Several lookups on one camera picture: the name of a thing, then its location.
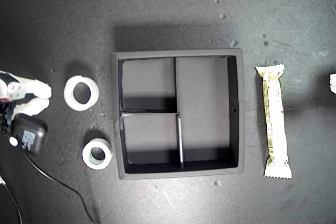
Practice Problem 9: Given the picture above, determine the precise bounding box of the wide white tape roll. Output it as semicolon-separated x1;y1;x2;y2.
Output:
63;75;100;112

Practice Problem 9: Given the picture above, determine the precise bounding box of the snack bar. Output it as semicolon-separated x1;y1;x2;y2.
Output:
255;63;293;180

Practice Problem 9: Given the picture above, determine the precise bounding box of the white tape roll green core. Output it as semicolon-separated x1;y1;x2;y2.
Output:
82;137;113;170

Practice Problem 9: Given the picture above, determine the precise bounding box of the black tray with wells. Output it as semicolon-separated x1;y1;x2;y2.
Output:
112;48;245;180

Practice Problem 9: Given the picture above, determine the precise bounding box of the black camera cable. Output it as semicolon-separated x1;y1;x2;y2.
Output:
18;140;98;224

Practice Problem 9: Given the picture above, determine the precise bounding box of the thin black cable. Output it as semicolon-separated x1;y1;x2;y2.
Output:
0;173;24;224

